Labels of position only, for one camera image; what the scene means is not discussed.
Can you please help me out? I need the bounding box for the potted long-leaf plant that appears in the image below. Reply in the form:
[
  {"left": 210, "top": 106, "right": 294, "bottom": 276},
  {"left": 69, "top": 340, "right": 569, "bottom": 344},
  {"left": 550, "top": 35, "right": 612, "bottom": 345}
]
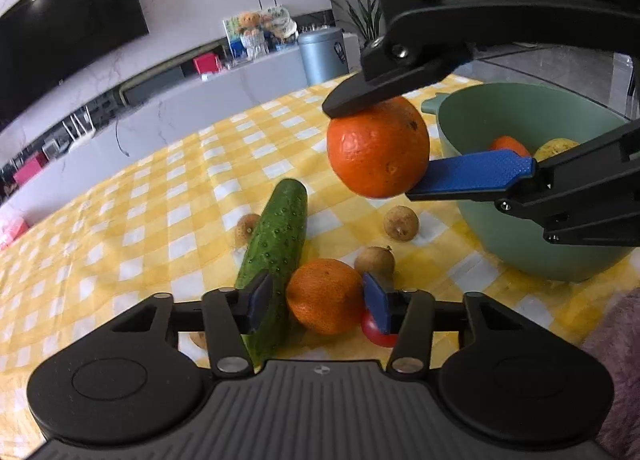
[{"left": 317, "top": 0, "right": 383, "bottom": 48}]

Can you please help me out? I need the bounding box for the yellow pear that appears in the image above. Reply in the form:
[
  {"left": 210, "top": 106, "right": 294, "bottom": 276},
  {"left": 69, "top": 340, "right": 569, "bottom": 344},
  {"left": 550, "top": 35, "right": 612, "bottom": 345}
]
[{"left": 533, "top": 138, "right": 581, "bottom": 162}]

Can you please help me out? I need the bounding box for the orange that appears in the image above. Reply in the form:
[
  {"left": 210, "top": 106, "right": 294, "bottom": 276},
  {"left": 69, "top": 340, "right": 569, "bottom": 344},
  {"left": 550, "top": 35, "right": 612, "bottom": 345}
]
[
  {"left": 326, "top": 96, "right": 431, "bottom": 199},
  {"left": 285, "top": 258, "right": 366, "bottom": 336},
  {"left": 489, "top": 136, "right": 532, "bottom": 158}
]

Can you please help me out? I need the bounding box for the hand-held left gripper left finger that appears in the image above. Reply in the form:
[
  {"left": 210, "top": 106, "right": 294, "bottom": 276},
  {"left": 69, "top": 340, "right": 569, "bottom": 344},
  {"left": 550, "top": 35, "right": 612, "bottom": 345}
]
[{"left": 107, "top": 272, "right": 275, "bottom": 378}]

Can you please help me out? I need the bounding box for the green cucumber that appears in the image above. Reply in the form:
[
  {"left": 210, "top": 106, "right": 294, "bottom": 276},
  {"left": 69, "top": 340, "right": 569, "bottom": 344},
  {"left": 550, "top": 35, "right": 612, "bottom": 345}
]
[{"left": 235, "top": 179, "right": 308, "bottom": 360}]

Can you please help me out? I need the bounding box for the teddy bear bouquet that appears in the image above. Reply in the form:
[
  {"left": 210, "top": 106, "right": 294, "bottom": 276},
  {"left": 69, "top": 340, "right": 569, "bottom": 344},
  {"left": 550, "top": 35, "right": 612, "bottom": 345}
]
[{"left": 235, "top": 11, "right": 266, "bottom": 61}]

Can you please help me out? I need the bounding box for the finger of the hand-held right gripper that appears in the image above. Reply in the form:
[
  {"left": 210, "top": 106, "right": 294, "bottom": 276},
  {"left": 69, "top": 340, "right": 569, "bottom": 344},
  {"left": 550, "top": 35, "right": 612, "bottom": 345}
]
[
  {"left": 407, "top": 119, "right": 640, "bottom": 247},
  {"left": 322, "top": 0, "right": 640, "bottom": 118}
]

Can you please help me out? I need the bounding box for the white router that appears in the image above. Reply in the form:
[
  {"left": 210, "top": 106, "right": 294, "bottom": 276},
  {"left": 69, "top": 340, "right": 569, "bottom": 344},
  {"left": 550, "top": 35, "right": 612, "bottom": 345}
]
[{"left": 65, "top": 107, "right": 96, "bottom": 143}]

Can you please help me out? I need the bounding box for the red cherry tomato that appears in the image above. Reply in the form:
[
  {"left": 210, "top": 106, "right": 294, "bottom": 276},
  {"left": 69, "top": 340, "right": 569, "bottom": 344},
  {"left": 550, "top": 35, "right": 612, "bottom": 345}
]
[{"left": 361, "top": 311, "right": 399, "bottom": 348}]

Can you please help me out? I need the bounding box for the pale flower bouquet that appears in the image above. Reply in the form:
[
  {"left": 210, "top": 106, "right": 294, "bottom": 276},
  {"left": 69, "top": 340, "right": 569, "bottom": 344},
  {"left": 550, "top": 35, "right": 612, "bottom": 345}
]
[{"left": 265, "top": 7, "right": 300, "bottom": 43}]

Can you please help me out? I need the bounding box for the black cable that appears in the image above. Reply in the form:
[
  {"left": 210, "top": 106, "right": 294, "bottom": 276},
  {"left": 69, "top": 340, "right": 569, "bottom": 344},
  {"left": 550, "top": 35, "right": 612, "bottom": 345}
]
[{"left": 114, "top": 117, "right": 132, "bottom": 157}]

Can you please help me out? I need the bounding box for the white marble console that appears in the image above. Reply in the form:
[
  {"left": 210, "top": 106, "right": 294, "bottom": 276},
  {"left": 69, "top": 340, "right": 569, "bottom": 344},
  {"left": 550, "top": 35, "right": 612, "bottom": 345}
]
[{"left": 0, "top": 40, "right": 361, "bottom": 226}]

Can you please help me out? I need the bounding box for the fuzzy pale garment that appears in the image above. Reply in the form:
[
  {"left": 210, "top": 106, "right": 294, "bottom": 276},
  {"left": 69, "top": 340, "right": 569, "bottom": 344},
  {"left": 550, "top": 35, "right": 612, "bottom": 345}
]
[{"left": 580, "top": 288, "right": 640, "bottom": 460}]

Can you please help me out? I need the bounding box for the green colander bowl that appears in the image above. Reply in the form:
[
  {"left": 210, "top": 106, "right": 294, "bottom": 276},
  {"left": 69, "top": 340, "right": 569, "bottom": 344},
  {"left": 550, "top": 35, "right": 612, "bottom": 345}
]
[{"left": 421, "top": 83, "right": 640, "bottom": 283}]

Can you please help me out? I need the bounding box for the black television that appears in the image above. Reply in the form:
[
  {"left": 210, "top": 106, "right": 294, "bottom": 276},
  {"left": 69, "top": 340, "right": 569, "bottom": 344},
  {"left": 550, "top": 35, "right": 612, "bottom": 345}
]
[{"left": 0, "top": 0, "right": 151, "bottom": 123}]

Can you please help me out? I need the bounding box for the grey-blue trash can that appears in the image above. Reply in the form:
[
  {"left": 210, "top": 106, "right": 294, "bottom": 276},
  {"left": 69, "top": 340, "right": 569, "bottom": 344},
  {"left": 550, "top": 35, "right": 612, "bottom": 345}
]
[{"left": 298, "top": 29, "right": 349, "bottom": 87}]

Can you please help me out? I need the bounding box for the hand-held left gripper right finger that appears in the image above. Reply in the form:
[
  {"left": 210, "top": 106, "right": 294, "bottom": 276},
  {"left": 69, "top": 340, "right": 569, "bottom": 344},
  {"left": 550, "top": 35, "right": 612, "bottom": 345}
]
[{"left": 362, "top": 272, "right": 536, "bottom": 378}]

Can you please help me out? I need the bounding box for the red box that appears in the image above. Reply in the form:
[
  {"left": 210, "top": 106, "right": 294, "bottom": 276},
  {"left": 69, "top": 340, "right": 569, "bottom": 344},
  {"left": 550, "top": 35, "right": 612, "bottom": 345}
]
[{"left": 193, "top": 54, "right": 221, "bottom": 78}]

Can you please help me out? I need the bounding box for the yellow checked tablecloth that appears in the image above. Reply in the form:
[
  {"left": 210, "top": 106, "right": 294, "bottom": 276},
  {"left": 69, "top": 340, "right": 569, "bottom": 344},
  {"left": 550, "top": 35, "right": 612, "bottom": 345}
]
[{"left": 0, "top": 71, "right": 640, "bottom": 441}]

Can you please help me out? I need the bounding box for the brown longan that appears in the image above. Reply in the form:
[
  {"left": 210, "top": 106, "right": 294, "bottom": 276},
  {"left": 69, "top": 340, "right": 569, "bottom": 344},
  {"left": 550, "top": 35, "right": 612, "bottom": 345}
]
[
  {"left": 234, "top": 213, "right": 262, "bottom": 247},
  {"left": 354, "top": 246, "right": 396, "bottom": 286},
  {"left": 383, "top": 206, "right": 419, "bottom": 242}
]

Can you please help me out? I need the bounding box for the pale pink box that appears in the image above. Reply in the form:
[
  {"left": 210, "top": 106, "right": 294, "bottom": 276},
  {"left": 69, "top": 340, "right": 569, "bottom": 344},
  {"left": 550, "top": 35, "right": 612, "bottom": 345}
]
[{"left": 0, "top": 215, "right": 28, "bottom": 251}]

